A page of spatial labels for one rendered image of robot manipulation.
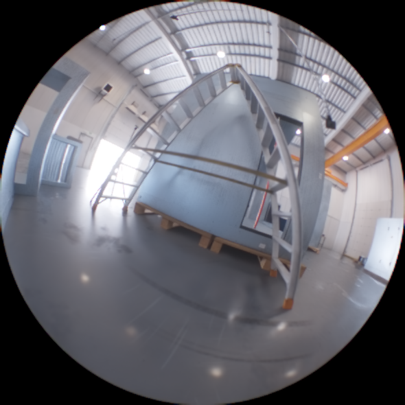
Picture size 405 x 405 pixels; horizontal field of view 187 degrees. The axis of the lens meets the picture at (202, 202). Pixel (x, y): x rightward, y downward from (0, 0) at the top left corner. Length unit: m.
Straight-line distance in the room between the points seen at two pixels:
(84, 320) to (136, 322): 0.21
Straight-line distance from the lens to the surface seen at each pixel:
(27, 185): 1.88
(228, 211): 1.46
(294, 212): 0.82
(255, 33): 7.77
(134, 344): 0.56
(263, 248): 1.55
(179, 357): 0.57
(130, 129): 11.46
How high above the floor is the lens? 0.54
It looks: 2 degrees down
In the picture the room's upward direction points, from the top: 19 degrees clockwise
